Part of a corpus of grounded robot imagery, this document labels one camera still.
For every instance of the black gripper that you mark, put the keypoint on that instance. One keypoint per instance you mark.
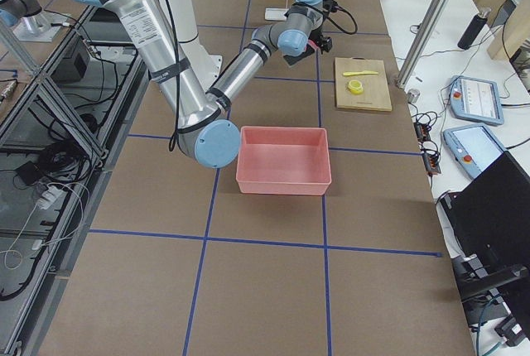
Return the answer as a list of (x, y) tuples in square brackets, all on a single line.
[(316, 37)]

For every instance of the pink and grey cloth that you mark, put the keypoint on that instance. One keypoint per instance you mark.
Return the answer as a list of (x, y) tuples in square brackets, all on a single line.
[(311, 49)]

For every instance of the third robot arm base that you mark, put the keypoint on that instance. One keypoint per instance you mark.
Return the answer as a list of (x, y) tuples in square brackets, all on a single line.
[(28, 20)]

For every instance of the yellow plastic knife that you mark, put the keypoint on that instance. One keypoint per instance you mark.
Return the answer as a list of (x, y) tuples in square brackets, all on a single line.
[(359, 73)]

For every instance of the bamboo cutting board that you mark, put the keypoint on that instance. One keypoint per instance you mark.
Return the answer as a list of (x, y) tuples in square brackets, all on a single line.
[(376, 96)]

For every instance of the small metal weight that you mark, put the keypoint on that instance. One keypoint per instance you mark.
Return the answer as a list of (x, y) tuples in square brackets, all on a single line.
[(413, 95)]

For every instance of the pink plastic bin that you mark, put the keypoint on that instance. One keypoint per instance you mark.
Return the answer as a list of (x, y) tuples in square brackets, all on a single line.
[(283, 161)]

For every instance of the black bottle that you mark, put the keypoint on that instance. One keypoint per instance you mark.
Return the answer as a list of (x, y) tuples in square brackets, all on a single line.
[(473, 29)]

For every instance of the teach pendant far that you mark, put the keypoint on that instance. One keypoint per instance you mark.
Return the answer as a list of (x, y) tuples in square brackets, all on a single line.
[(476, 100)]

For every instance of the teach pendant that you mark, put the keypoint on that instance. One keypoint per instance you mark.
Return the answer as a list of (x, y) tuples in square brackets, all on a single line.
[(474, 147), (476, 100)]

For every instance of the teach pendant near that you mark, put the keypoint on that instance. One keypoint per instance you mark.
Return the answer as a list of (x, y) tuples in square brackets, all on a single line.
[(474, 147)]

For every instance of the black power box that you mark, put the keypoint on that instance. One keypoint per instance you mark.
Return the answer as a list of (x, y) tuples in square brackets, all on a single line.
[(73, 65)]

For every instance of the black monitor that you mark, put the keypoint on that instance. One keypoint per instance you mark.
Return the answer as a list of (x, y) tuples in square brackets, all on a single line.
[(490, 216)]

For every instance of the white power adapter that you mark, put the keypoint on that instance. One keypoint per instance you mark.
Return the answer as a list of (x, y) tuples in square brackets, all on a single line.
[(49, 197)]

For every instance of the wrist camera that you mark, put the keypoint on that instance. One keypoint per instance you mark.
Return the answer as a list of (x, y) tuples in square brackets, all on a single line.
[(325, 44)]

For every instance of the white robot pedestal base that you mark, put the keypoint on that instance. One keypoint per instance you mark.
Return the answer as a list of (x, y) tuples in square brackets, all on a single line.
[(207, 67)]

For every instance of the aluminium frame post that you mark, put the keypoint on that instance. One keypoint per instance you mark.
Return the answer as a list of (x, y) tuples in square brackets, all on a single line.
[(419, 43)]

